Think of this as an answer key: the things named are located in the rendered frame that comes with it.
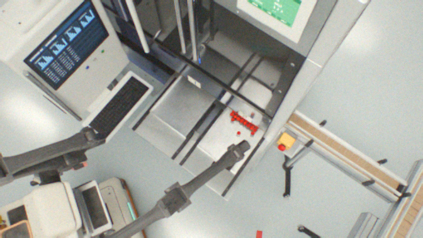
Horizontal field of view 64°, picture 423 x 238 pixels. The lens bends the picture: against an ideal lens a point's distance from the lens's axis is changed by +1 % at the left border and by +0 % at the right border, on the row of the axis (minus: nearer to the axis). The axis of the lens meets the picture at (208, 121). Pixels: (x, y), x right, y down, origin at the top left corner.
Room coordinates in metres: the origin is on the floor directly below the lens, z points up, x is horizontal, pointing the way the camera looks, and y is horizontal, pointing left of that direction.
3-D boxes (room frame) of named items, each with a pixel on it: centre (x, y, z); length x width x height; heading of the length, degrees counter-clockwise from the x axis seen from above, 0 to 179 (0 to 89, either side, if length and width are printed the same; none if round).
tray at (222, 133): (0.51, -0.14, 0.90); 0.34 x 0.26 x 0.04; 142
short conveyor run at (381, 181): (0.38, -0.72, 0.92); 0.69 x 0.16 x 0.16; 52
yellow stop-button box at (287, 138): (0.45, -0.41, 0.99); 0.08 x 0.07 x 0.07; 142
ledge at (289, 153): (0.47, -0.45, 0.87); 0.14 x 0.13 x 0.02; 142
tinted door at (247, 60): (0.64, -0.14, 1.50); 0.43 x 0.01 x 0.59; 52
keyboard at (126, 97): (0.74, 0.54, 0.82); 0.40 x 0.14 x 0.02; 142
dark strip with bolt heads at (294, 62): (0.52, -0.28, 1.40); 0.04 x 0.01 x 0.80; 52
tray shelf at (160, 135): (0.56, 0.04, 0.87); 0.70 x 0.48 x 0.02; 52
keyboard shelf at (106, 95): (0.77, 0.58, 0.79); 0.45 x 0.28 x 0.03; 142
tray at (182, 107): (0.72, 0.13, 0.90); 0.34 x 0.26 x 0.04; 142
